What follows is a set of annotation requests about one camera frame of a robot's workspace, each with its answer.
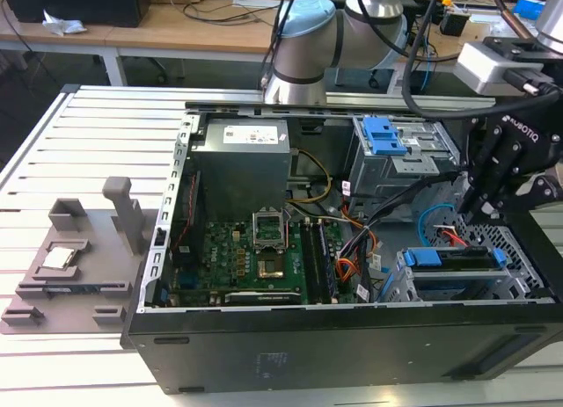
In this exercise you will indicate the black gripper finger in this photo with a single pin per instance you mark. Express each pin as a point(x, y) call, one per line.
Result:
point(501, 183)
point(484, 161)

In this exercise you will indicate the hard disk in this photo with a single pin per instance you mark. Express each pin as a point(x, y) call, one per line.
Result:
point(424, 257)

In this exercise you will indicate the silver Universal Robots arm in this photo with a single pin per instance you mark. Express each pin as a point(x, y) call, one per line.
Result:
point(303, 51)

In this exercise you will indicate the metal disk bay cage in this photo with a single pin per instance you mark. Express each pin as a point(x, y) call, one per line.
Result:
point(506, 249)

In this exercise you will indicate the metal optical drive cage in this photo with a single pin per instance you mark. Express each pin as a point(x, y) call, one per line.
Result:
point(396, 174)

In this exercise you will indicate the blue plastic drive latch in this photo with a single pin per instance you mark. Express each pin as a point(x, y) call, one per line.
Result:
point(382, 136)

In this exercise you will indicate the small black device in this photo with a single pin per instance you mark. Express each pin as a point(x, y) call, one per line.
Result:
point(454, 23)

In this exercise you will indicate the blue cardboard box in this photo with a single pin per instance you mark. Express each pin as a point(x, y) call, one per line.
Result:
point(532, 5)

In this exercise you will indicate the black RAM stick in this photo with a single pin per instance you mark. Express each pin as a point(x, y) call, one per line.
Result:
point(310, 262)
point(326, 262)

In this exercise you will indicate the grey power supply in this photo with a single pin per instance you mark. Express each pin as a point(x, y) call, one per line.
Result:
point(242, 174)

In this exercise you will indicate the black PC case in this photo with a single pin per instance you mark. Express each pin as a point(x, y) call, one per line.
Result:
point(308, 354)

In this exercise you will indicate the black graphics card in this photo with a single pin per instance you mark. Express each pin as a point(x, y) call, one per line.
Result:
point(261, 298)

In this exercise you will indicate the green motherboard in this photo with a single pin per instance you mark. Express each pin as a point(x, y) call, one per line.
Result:
point(228, 253)

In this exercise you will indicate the wooden desk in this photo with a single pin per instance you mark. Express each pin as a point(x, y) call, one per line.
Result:
point(176, 33)

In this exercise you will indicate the grey parts rack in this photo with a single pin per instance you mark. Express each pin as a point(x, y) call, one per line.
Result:
point(101, 257)

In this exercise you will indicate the silver CPU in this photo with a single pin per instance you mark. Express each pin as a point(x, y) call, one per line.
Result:
point(59, 257)

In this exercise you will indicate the large black box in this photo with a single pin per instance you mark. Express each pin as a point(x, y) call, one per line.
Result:
point(75, 2)

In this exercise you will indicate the crumpled white paper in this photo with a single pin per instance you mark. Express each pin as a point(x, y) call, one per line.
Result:
point(63, 23)

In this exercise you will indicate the black camera bracket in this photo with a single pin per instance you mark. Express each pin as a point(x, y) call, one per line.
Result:
point(543, 194)

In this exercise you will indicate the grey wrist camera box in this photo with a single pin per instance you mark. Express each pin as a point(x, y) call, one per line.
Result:
point(484, 66)

